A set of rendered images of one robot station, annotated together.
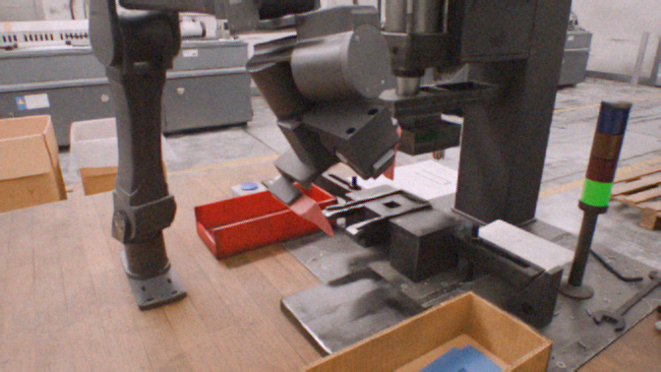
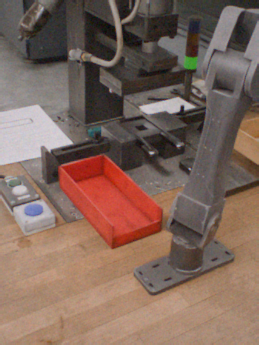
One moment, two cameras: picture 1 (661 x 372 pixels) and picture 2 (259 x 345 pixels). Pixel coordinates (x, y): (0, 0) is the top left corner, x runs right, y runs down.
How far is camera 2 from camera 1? 1.29 m
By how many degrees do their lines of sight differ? 78
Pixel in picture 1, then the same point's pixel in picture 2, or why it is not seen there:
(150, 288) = (213, 255)
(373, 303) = not seen: hidden behind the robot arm
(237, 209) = (93, 212)
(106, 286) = (207, 289)
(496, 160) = not seen: hidden behind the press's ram
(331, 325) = (240, 176)
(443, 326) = (242, 142)
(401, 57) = (174, 28)
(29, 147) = not seen: outside the picture
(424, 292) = (193, 152)
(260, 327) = (237, 206)
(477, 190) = (102, 102)
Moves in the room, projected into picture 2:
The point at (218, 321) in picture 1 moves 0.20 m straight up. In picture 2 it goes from (236, 222) to (251, 142)
